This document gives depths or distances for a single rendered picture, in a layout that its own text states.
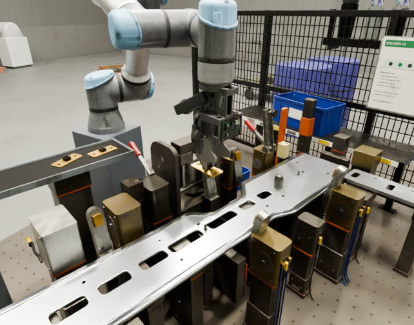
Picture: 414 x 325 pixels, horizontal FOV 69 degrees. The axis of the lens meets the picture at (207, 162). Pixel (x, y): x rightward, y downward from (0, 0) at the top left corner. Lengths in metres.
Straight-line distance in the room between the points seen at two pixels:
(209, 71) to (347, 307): 0.86
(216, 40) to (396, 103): 1.08
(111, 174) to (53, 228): 0.57
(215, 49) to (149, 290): 0.52
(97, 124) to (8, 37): 9.92
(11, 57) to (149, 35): 10.50
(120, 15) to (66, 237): 0.49
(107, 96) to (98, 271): 0.71
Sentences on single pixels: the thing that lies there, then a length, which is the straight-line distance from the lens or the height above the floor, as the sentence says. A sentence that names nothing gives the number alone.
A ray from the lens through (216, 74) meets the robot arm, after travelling 0.62.
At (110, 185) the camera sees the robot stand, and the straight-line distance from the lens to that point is 1.32.
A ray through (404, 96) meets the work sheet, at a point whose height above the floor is 1.22.
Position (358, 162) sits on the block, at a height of 1.02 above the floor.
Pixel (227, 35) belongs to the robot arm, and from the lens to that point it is 0.62.
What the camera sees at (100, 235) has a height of 1.04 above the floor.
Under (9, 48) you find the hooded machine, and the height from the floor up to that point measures 0.60.
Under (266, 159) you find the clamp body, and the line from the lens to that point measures 1.21.
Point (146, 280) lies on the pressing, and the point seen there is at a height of 1.00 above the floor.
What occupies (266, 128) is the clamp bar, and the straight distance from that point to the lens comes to 1.18.
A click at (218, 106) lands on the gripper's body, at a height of 1.37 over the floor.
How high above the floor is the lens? 1.54
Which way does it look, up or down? 26 degrees down
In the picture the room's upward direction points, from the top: straight up
